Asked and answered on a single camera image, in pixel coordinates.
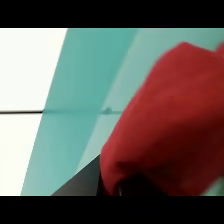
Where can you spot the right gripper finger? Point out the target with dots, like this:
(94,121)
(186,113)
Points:
(86,181)

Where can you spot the red garment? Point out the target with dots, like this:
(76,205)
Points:
(173,116)

